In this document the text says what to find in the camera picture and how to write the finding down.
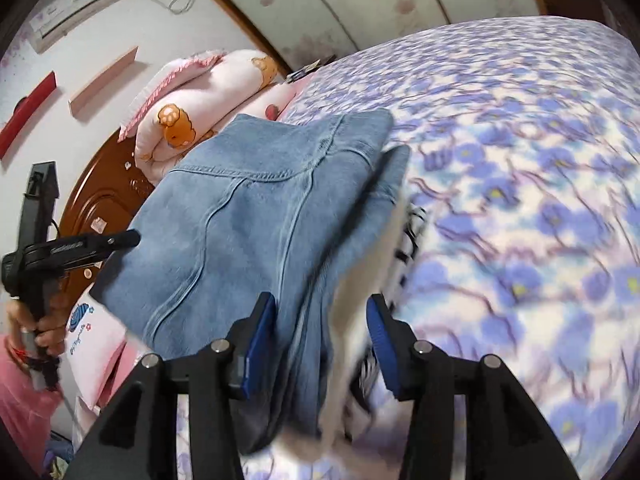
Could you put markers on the red wall shelf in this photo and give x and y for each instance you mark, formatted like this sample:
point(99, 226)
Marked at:
point(30, 110)

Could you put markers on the person's left forearm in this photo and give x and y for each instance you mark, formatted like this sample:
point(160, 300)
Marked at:
point(20, 410)

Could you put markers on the small dark object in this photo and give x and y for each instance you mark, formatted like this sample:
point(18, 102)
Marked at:
point(302, 72)

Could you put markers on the tan wall shelf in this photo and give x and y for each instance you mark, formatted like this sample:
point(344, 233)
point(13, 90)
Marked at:
point(105, 80)

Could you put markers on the white and pink printed pillow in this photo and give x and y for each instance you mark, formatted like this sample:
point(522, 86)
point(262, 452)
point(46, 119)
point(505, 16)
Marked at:
point(95, 350)

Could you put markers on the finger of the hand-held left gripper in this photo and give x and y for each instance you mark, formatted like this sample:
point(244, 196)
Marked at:
point(115, 242)

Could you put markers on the blue denim jacket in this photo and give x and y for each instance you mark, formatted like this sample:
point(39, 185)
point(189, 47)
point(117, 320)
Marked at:
point(240, 220)

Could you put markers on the black and white patterned garment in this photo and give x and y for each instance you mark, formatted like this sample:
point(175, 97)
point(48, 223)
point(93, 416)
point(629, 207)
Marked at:
point(407, 245)

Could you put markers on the white air conditioner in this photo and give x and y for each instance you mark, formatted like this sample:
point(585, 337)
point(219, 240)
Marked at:
point(80, 5)

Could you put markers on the person's left hand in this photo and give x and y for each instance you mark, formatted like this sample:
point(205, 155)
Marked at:
point(55, 325)

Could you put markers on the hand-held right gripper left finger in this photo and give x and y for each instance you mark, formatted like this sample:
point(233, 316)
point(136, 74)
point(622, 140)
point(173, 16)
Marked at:
point(260, 345)

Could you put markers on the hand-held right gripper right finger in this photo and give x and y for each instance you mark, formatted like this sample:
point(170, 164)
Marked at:
point(382, 350)

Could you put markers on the purple cat print blanket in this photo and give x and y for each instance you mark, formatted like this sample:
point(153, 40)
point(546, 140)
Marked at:
point(500, 160)

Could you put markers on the pink bear print quilt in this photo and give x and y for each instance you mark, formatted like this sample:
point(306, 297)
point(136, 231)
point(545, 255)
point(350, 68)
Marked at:
point(210, 95)

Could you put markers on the brown wooden headboard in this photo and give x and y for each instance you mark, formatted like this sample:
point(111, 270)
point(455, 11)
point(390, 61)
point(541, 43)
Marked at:
point(100, 195)

